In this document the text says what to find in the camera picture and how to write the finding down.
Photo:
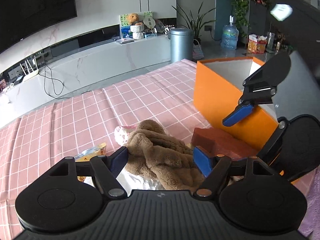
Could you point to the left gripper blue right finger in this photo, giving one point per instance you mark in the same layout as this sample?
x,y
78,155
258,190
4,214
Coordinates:
x,y
203,160

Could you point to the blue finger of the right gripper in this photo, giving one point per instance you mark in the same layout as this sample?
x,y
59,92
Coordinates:
x,y
241,111

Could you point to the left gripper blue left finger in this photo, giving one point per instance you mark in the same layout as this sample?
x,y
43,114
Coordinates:
x,y
117,161

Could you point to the yellow snack packet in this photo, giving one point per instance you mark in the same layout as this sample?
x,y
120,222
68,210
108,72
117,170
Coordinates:
x,y
86,155

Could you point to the white paper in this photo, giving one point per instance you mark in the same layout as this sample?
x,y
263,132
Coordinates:
x,y
132,182

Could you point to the pink white crochet piece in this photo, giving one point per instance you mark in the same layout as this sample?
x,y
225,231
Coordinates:
x,y
121,134

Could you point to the brown plush towel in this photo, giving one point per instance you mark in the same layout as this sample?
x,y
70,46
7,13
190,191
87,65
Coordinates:
x,y
155,155

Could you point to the orange cardboard box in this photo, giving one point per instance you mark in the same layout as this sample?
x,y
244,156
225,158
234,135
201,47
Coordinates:
x,y
218,88

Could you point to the orange gift box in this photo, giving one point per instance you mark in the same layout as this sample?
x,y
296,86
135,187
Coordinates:
x,y
256,43

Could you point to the woven basket bag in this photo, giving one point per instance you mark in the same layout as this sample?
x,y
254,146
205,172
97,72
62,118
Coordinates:
x,y
197,51

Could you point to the pink checkered tablecloth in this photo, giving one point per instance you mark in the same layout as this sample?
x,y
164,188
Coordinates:
x,y
36,141

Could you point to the blue water jug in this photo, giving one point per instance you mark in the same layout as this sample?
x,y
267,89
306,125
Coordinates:
x,y
230,35

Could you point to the silver trash bin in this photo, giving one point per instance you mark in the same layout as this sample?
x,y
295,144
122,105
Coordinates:
x,y
181,44

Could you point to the tall leafy floor plant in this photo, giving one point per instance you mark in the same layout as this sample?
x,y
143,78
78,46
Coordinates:
x,y
195,22

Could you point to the white tv cabinet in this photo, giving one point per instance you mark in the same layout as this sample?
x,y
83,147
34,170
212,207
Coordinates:
x,y
81,70

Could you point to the white wifi router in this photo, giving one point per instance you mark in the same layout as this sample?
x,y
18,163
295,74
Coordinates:
x,y
30,69

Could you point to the colourful picture card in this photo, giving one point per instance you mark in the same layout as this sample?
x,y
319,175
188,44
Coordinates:
x,y
126,20

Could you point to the teddy bear in pot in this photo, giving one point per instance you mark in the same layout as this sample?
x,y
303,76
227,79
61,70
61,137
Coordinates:
x,y
136,26

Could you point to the black wall television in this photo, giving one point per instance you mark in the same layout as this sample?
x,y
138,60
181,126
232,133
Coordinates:
x,y
22,18

